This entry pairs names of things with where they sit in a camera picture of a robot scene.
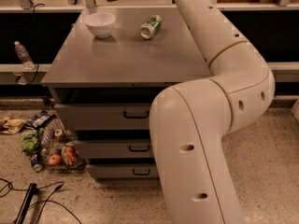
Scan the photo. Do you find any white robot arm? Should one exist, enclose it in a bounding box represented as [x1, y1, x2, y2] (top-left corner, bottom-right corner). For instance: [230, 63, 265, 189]
[107, 0, 275, 224]

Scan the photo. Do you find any white bowl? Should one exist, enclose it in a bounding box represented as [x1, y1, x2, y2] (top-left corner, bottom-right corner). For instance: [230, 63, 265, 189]
[84, 12, 116, 38]

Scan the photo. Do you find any green soda can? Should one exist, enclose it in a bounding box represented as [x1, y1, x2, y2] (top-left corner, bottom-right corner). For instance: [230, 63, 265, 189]
[139, 15, 162, 39]

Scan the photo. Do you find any grey drawer cabinet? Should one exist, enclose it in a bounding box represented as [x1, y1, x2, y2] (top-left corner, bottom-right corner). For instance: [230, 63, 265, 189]
[42, 6, 210, 165]

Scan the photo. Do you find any clear plastic water bottle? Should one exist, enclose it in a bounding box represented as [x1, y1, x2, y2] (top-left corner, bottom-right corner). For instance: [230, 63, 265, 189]
[14, 41, 35, 70]

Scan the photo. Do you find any top grey drawer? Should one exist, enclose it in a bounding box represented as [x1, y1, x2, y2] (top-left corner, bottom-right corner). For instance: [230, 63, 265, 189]
[55, 104, 150, 131]

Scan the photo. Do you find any grey drawer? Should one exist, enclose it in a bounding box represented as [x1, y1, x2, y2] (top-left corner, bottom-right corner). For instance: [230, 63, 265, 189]
[75, 140, 153, 159]
[55, 104, 150, 131]
[86, 164, 159, 179]

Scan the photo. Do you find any blue white snack bag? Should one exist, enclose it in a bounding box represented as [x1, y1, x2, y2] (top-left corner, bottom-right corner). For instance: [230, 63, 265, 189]
[26, 110, 56, 129]

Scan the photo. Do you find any small can in basket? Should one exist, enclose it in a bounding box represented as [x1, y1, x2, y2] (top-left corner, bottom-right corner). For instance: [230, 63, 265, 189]
[54, 129, 65, 142]

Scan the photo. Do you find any middle grey drawer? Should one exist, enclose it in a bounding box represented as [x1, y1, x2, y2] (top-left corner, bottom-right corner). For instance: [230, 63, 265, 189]
[75, 140, 153, 159]

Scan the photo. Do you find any yellow snack bag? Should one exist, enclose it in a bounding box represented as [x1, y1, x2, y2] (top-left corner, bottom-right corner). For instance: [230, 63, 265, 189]
[0, 118, 25, 134]

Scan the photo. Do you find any green chip bag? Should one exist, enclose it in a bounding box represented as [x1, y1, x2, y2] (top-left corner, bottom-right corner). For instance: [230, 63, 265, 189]
[21, 129, 43, 155]

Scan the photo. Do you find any red green snack bag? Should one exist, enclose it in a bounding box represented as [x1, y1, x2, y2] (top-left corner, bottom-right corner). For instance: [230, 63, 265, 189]
[62, 147, 78, 166]

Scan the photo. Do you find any red apple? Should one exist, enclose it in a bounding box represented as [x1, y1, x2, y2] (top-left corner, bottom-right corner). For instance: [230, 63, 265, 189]
[48, 154, 63, 166]

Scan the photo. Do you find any bottom grey drawer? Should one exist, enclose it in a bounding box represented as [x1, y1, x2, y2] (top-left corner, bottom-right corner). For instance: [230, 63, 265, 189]
[86, 164, 159, 179]

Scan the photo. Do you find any blue soda can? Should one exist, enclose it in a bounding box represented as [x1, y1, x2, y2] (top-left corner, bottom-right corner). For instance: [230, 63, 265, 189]
[30, 152, 43, 172]

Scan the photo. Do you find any black stand bar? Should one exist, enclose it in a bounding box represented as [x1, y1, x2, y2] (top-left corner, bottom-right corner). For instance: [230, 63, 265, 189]
[13, 183, 38, 224]

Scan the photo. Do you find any wire basket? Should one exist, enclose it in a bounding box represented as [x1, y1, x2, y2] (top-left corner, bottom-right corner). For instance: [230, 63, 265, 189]
[40, 118, 85, 172]

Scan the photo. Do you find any black cable on floor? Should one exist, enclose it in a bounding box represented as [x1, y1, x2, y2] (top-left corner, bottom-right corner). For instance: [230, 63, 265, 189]
[0, 177, 82, 224]

